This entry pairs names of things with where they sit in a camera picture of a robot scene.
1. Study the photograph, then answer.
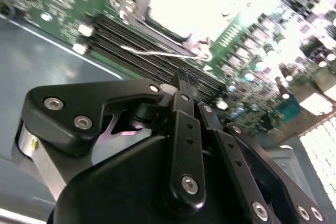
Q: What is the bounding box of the thin wire locking lever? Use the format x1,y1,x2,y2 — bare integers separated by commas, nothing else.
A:
120,45,214,62

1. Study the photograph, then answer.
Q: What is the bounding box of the metal socket cover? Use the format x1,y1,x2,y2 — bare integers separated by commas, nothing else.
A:
123,0,237,46

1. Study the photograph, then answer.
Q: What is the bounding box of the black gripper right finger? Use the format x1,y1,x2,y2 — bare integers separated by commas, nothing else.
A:
187,74,329,224

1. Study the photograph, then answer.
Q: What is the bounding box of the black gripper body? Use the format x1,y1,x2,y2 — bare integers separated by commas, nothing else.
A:
46,107,254,224

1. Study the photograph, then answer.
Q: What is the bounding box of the silver CPU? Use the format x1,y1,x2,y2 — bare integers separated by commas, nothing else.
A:
149,0,242,40

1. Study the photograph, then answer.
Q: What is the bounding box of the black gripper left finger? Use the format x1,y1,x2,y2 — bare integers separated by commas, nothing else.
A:
12,68,207,210

